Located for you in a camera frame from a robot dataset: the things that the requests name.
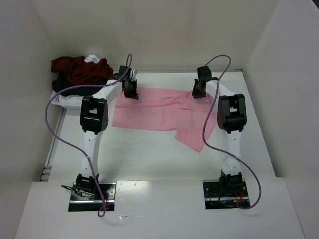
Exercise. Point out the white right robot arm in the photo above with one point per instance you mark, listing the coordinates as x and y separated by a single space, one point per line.
231 119

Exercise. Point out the left side aluminium rail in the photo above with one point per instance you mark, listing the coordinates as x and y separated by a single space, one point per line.
53 148

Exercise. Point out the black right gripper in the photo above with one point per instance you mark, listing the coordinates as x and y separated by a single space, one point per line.
199 87

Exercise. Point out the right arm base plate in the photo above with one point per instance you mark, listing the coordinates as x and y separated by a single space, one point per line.
215 198

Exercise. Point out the white plastic laundry basket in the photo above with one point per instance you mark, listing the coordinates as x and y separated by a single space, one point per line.
68 102

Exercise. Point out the black t shirt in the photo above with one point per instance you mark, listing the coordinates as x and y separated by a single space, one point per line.
64 87

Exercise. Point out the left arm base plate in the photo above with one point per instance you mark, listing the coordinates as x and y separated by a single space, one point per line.
82 201

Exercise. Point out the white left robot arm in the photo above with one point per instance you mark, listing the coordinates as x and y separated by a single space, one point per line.
94 121

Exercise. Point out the aluminium rail at table edge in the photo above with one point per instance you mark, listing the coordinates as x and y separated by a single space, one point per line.
185 71

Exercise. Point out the dark red t shirt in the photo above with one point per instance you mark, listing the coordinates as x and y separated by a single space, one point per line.
78 72

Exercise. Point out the pink t shirt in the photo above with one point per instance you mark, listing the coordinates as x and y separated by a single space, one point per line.
159 109

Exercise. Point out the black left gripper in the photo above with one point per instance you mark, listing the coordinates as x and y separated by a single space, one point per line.
130 89

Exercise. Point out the white t shirt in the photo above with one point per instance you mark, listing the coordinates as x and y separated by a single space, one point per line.
92 58

